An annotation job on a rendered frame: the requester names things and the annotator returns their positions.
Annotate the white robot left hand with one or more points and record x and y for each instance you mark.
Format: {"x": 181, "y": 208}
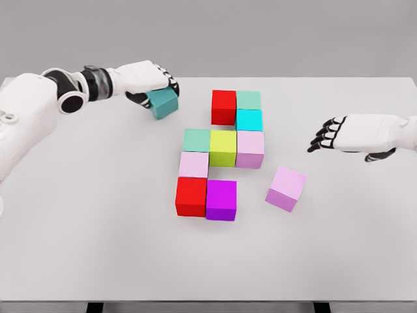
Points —
{"x": 143, "y": 76}

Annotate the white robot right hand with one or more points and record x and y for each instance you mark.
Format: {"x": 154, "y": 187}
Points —
{"x": 361, "y": 132}

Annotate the teal cube block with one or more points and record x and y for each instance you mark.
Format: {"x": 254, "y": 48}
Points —
{"x": 163, "y": 103}

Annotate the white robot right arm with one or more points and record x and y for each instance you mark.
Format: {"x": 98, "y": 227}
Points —
{"x": 407, "y": 132}

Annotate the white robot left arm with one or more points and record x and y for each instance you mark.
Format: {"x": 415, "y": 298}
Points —
{"x": 29, "y": 107}

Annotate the mint green cube block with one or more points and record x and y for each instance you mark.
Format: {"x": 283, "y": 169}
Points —
{"x": 249, "y": 99}
{"x": 196, "y": 140}

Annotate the red cube block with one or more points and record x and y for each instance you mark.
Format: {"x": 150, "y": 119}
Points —
{"x": 191, "y": 195}
{"x": 223, "y": 106}

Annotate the pale pink cube block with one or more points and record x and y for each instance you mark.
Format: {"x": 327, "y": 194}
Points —
{"x": 250, "y": 148}
{"x": 193, "y": 164}
{"x": 286, "y": 187}

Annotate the yellow-green cube block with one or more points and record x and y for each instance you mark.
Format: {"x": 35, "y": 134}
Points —
{"x": 223, "y": 146}

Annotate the cyan cube block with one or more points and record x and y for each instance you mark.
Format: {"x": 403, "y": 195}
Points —
{"x": 249, "y": 120}

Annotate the magenta cube block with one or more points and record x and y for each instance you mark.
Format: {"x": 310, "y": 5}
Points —
{"x": 221, "y": 199}

